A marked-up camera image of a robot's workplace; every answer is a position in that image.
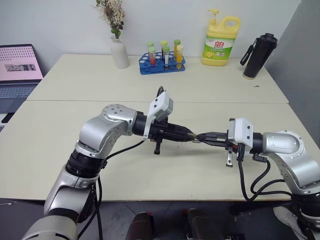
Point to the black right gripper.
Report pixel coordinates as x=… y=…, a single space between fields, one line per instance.
x=231 y=147

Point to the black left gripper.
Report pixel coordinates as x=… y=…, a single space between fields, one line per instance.
x=160 y=133

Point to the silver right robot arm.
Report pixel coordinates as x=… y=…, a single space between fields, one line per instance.
x=287 y=147

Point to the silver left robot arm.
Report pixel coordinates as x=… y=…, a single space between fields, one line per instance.
x=100 y=130

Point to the blue test tube rack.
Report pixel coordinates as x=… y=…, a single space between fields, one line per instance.
x=147 y=69

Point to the yellow-capped tube with orange liquid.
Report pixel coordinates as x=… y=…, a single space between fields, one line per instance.
x=180 y=57

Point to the green-capped tube with white label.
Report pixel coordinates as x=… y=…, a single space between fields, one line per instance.
x=166 y=57

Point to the green-capped tube with red liquid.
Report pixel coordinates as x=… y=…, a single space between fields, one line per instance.
x=151 y=53

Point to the dark rounded shape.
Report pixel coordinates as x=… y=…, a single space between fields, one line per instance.
x=140 y=227
x=202 y=225

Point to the green-capped tube with dark content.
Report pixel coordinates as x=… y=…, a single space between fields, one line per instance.
x=163 y=45

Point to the yellow dish soap pump bottle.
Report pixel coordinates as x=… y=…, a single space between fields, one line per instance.
x=217 y=47

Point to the green-capped tube with yellow liquid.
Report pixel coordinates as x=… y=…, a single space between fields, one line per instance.
x=176 y=43

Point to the white ceramic vase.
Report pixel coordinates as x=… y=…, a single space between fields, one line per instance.
x=120 y=53

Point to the white sneaker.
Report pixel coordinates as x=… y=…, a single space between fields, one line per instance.
x=287 y=220

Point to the dried flower bouquet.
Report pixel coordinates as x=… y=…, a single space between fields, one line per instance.
x=112 y=15

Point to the grey laptop with pink screen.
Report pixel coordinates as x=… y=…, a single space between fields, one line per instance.
x=17 y=65

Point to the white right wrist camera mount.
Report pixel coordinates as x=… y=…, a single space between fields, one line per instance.
x=243 y=135

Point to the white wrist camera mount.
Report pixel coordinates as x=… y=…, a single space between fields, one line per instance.
x=243 y=135
x=160 y=105

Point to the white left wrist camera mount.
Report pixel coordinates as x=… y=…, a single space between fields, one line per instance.
x=160 y=105

